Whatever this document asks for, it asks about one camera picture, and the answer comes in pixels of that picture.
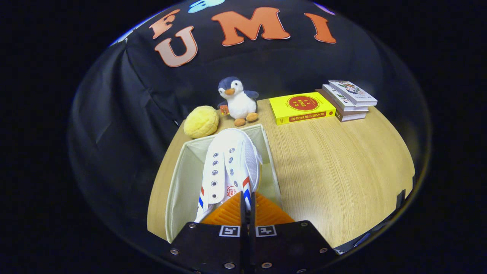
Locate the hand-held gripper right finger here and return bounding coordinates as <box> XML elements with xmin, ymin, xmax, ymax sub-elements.
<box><xmin>249</xmin><ymin>191</ymin><xmax>338</xmax><ymax>274</ymax></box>

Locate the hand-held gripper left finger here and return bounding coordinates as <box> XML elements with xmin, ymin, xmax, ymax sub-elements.
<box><xmin>169</xmin><ymin>192</ymin><xmax>250</xmax><ymax>274</ymax></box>

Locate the beige fabric storage box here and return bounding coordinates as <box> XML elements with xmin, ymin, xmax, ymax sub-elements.
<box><xmin>166</xmin><ymin>124</ymin><xmax>283</xmax><ymax>243</ymax></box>

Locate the white striped canvas shoe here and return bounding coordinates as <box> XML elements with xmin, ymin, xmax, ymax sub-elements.
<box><xmin>194</xmin><ymin>128</ymin><xmax>264</xmax><ymax>223</ymax></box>

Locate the yellow bun plush toy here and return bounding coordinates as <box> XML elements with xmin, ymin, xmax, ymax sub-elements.
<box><xmin>183</xmin><ymin>106</ymin><xmax>220</xmax><ymax>139</ymax></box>

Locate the yellow book with red circle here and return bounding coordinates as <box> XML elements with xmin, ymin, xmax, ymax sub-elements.
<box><xmin>269</xmin><ymin>92</ymin><xmax>337</xmax><ymax>126</ymax></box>

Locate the penguin plush toy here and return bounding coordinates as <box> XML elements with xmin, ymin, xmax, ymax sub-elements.
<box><xmin>218</xmin><ymin>76</ymin><xmax>260</xmax><ymax>127</ymax></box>

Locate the white floral cover book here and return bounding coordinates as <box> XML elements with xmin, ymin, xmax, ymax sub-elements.
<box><xmin>328</xmin><ymin>80</ymin><xmax>378</xmax><ymax>107</ymax></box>

